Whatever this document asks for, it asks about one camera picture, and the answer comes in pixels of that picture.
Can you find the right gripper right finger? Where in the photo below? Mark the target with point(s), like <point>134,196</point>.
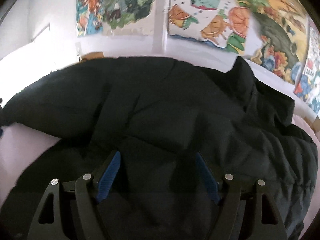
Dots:
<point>246,208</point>

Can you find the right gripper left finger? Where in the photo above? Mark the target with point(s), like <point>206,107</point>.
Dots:
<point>69,210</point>

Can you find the black puffer jacket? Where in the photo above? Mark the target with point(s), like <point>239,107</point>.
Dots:
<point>158,113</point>

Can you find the pink bed sheet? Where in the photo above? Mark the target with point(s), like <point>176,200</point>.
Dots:
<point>21,146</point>

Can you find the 2024 dragon poster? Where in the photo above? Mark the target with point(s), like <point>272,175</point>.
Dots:
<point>308,86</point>

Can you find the orange fruit poster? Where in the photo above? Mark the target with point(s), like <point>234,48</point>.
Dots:
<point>219,23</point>

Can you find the yellow black flower poster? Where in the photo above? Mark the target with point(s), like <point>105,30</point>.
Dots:
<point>284,33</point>

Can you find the anime children poster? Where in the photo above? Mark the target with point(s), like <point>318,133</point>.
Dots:
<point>115,17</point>

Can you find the wooden bed frame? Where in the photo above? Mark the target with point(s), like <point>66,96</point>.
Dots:
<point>91,56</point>

